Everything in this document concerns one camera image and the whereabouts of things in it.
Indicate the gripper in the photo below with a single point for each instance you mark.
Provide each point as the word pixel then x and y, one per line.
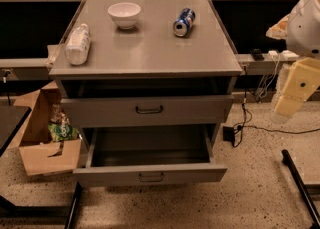
pixel 305 29

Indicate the grey drawer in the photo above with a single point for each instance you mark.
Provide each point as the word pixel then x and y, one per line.
pixel 154 155
pixel 147 111

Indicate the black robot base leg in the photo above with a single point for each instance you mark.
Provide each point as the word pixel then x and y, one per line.
pixel 303 189

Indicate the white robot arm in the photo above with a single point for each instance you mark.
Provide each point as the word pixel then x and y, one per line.
pixel 300 29

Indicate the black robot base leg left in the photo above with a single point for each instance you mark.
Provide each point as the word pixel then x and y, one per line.
pixel 68 213

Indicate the grey top drawer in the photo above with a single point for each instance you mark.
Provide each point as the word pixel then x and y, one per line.
pixel 147 111

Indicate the grey drawer cabinet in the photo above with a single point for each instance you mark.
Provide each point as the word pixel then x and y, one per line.
pixel 149 60

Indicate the white power strip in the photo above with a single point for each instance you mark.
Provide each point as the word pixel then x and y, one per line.
pixel 288 54

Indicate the white charger plug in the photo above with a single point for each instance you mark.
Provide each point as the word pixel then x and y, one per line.
pixel 272 53

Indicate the black small device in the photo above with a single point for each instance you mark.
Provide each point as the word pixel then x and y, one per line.
pixel 257 54

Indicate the black power adapter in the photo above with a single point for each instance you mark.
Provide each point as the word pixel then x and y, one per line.
pixel 228 134

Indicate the blue soda can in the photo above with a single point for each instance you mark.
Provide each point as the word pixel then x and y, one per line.
pixel 184 22

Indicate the white ceramic bowl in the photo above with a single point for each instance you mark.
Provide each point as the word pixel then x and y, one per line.
pixel 125 14

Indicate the clear plastic water bottle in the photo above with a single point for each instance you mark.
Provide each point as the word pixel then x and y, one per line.
pixel 78 45

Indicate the green snack bag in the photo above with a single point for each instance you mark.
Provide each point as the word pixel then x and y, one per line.
pixel 62 132

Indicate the brown cardboard box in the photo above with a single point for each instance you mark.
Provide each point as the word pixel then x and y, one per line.
pixel 39 153

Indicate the black table left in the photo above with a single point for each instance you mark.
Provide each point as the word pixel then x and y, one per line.
pixel 11 119

